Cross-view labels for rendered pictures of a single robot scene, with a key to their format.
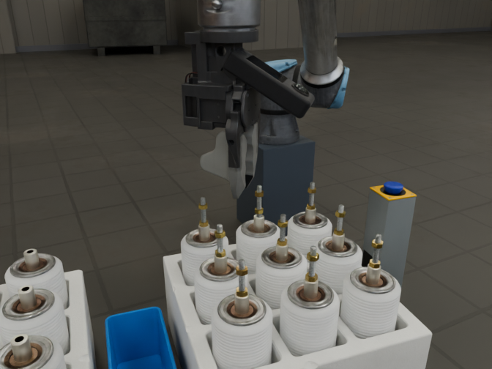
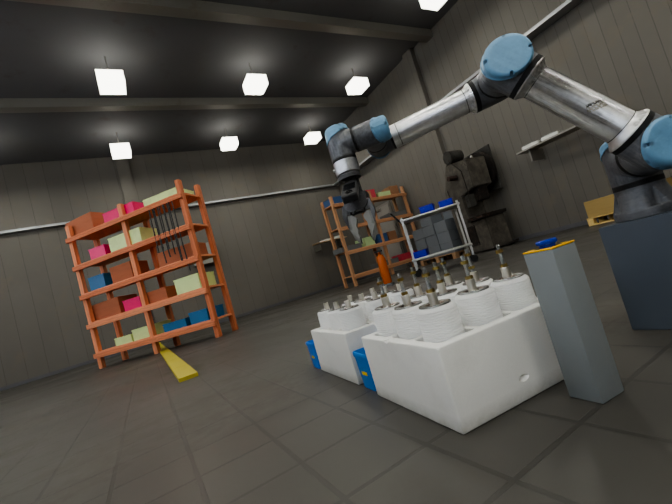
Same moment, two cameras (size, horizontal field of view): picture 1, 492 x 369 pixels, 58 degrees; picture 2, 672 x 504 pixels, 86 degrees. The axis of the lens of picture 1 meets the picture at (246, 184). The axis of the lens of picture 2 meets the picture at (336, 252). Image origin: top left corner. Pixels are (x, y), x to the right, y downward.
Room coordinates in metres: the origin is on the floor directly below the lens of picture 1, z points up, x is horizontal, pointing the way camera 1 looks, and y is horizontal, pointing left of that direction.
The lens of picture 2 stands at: (0.42, -1.06, 0.38)
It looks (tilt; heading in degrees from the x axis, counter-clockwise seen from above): 4 degrees up; 87
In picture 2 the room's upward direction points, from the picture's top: 16 degrees counter-clockwise
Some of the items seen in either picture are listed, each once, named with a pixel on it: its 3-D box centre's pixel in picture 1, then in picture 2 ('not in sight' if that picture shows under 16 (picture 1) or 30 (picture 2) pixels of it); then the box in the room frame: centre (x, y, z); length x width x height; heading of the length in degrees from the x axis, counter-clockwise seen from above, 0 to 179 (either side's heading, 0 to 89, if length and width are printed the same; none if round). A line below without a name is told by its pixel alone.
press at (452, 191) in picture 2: not in sight; (477, 197); (3.99, 6.47, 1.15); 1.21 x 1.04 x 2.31; 117
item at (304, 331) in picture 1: (307, 338); (418, 339); (0.60, -0.11, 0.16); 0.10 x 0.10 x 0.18
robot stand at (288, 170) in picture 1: (273, 182); (666, 266); (1.32, -0.09, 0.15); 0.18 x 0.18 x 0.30; 27
